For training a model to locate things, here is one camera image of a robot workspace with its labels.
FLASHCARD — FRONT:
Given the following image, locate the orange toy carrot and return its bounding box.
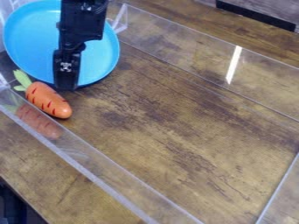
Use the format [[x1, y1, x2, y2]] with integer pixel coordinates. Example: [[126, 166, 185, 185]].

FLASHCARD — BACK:
[[13, 70, 72, 119]]

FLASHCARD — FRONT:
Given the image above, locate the clear acrylic front wall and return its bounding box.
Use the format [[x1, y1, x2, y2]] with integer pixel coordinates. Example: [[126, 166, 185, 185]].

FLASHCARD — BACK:
[[0, 74, 203, 224]]

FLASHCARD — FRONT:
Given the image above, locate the blue round tray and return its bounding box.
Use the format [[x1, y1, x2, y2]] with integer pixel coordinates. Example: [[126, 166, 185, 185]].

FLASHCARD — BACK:
[[4, 0, 120, 89]]

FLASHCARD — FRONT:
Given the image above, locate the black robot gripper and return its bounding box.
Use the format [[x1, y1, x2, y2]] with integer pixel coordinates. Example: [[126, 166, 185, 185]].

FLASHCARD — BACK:
[[52, 0, 108, 90]]

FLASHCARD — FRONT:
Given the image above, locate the black bar at table edge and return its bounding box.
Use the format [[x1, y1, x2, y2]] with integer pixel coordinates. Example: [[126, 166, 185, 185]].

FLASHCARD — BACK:
[[216, 0, 299, 33]]

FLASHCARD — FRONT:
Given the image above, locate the clear acrylic right wall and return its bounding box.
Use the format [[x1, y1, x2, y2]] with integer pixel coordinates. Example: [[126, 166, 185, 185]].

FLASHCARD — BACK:
[[256, 153, 299, 224]]

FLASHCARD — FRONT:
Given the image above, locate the clear acrylic wall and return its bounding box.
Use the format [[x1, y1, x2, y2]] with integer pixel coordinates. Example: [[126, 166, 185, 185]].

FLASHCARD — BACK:
[[256, 153, 299, 224], [106, 1, 299, 121], [0, 74, 203, 224]]

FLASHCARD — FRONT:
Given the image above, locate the clear acrylic back wall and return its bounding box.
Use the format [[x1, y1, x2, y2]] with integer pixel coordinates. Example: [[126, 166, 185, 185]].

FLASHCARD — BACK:
[[106, 1, 299, 121]]

